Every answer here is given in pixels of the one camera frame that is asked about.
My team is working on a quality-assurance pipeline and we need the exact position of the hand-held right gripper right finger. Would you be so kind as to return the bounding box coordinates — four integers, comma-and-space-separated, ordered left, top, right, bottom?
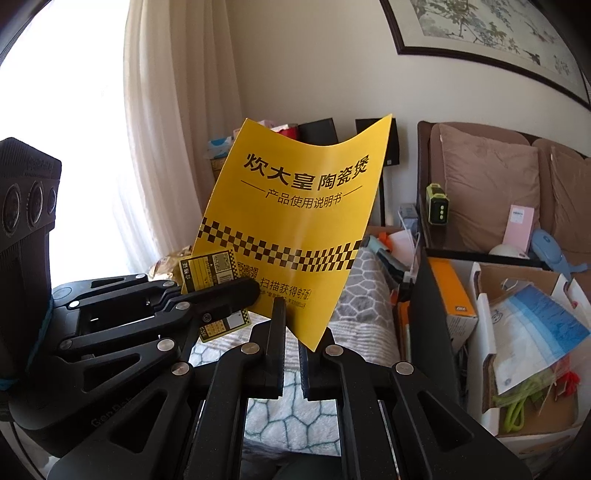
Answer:
298, 323, 541, 480

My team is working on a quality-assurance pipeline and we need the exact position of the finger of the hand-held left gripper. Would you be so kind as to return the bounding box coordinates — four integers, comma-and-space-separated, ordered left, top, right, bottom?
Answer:
53, 277, 262, 370
51, 272, 185, 324

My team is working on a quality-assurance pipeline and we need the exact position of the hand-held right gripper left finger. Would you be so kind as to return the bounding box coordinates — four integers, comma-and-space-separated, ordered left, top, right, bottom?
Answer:
48, 298, 287, 480

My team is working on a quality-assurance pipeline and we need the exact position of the small yellow label card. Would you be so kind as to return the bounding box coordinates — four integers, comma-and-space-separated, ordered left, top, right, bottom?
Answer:
178, 249, 250, 342

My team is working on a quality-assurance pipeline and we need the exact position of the brown snack packet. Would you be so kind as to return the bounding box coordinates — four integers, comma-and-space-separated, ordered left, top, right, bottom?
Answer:
154, 247, 195, 282

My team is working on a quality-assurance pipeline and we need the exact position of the yellow instruction booklet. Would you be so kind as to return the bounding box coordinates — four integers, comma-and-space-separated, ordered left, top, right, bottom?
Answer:
182, 113, 394, 352

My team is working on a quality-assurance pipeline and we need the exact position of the green braided cable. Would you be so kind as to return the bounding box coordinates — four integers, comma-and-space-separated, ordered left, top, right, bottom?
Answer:
492, 369, 561, 435

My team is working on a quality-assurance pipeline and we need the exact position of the blue plastic pouch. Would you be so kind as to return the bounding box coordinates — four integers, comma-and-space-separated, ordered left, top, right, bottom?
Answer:
489, 284, 591, 395

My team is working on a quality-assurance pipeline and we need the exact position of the red cable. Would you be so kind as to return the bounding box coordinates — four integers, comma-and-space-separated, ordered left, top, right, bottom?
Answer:
554, 364, 583, 402

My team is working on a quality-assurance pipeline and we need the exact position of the grey printed blanket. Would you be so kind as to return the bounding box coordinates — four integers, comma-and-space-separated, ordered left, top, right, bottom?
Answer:
189, 247, 402, 462

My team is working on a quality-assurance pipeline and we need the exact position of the blue tissue pack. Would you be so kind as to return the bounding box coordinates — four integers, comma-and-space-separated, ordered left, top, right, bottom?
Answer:
205, 136, 236, 160

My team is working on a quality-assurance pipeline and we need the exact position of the pink paper bag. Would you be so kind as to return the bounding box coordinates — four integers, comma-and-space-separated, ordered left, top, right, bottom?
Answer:
385, 228, 419, 271

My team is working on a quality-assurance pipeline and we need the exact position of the orange white carton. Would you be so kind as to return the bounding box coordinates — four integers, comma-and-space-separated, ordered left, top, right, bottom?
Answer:
427, 257, 480, 352

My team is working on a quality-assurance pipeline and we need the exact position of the white curtain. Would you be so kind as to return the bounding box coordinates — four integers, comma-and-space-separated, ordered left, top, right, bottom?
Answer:
0, 0, 245, 287

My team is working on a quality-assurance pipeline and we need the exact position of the white power strip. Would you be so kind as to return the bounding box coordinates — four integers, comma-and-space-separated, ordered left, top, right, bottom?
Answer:
398, 203, 421, 229

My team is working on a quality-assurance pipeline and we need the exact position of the black speaker stand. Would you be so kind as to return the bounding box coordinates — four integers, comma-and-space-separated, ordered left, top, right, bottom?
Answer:
376, 166, 389, 227

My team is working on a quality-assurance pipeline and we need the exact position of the black speaker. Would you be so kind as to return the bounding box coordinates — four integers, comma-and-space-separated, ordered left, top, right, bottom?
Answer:
355, 117, 402, 169
298, 117, 340, 146

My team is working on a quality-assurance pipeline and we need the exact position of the green black portable lamp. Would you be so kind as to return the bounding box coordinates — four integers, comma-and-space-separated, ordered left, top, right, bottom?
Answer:
425, 183, 451, 227

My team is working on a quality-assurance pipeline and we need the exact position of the white dome lamp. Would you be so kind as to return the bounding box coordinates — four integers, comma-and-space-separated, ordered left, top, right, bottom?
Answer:
488, 244, 529, 259

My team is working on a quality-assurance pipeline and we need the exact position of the brown sofa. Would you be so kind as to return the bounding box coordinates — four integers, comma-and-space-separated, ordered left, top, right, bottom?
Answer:
416, 121, 591, 268

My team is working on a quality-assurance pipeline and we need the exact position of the pink box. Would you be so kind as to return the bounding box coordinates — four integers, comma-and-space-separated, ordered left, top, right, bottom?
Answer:
502, 205, 536, 252

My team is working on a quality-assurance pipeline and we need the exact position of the brown cushion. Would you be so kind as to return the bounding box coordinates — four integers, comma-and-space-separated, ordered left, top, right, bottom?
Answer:
549, 145, 591, 254
438, 124, 541, 241

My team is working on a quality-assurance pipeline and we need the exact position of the blue massager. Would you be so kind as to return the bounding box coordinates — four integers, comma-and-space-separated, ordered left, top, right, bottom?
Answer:
529, 230, 589, 280

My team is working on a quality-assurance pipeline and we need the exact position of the framed flower painting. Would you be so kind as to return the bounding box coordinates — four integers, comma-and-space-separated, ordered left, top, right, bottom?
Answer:
379, 0, 591, 112

